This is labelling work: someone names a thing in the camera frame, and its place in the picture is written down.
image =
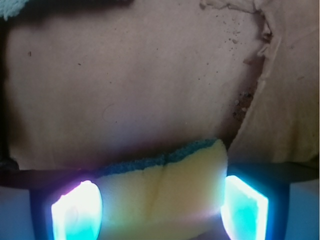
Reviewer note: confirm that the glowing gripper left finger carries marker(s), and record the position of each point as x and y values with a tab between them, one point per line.
67	212

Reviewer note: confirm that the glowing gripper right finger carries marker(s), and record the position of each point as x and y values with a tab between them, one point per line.
256	202

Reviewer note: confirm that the yellow sponge green scrub side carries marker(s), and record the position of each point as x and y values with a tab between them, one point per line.
173	196

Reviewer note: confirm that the brown paper bag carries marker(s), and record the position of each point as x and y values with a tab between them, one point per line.
89	82

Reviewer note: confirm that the light blue towel cloth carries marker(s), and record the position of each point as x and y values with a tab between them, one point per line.
11	8

